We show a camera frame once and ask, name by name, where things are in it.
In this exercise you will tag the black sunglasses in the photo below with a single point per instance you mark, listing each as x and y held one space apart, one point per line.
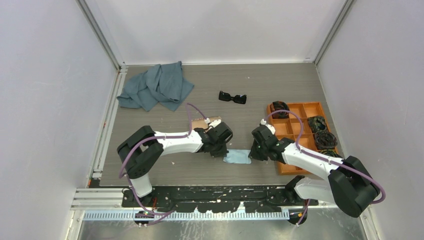
238 99

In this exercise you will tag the dark braided rolled belt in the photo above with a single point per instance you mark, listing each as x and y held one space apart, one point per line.
325 140

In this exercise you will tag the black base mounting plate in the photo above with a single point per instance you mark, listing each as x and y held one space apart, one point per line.
214 198

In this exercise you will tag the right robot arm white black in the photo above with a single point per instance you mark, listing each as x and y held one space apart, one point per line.
344 182

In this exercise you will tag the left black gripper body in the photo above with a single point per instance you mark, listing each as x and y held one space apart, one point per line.
220 150

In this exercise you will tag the camouflage rolled belt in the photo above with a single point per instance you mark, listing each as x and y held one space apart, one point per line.
317 123

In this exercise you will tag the blue yellow rolled belt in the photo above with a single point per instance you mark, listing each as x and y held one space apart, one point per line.
330 152

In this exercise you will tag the orange compartment tray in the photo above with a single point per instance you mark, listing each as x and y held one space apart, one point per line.
290 128

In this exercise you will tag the patterned glasses case tan lining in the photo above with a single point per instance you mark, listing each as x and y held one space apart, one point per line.
198 123

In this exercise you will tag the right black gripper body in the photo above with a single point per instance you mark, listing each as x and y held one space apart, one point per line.
258 151

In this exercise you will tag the white slotted cable duct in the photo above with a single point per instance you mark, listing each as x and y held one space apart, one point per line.
129 215

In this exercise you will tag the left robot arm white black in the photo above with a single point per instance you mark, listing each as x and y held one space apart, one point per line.
141 150

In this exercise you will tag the brown black rolled belt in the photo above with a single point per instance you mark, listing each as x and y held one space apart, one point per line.
277 106

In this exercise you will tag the crumpled grey-blue cloth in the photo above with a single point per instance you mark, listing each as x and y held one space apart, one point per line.
161 83

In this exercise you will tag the light blue cleaning cloth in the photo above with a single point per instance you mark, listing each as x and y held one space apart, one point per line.
237 156

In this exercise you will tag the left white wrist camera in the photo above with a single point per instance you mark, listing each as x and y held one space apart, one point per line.
212 122

